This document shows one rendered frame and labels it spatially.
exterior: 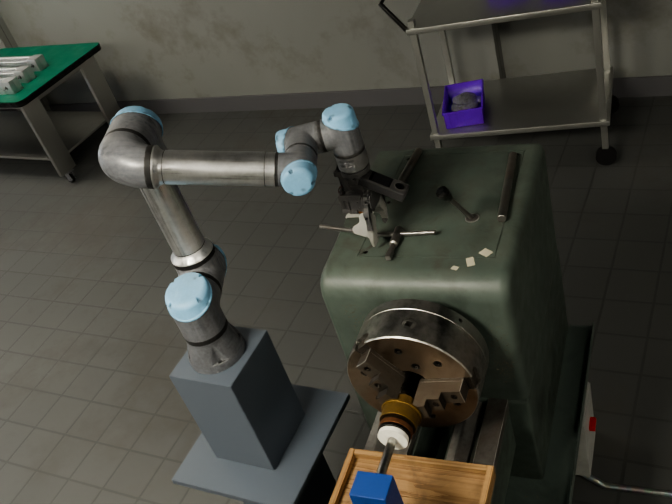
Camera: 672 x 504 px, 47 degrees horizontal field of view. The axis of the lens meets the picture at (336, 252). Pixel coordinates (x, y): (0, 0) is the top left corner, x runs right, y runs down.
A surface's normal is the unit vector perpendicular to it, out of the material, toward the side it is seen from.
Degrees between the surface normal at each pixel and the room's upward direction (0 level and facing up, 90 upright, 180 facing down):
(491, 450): 0
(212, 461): 0
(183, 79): 90
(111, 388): 0
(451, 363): 90
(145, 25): 90
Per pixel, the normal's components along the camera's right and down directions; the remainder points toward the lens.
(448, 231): -0.27, -0.76
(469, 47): -0.40, 0.64
